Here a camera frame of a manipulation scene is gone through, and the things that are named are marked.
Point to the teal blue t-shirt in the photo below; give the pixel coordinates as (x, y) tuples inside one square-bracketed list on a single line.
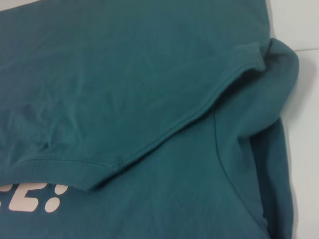
[(137, 99)]

